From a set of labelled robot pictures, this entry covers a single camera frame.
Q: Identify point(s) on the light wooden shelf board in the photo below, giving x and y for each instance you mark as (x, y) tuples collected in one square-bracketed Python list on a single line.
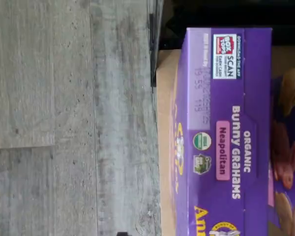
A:
[(167, 123)]

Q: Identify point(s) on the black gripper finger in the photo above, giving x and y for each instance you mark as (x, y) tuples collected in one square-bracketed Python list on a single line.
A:
[(122, 234)]

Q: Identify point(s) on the purple Annie's box pink patch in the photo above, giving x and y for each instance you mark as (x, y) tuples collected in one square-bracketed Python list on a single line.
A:
[(287, 147), (223, 110)]

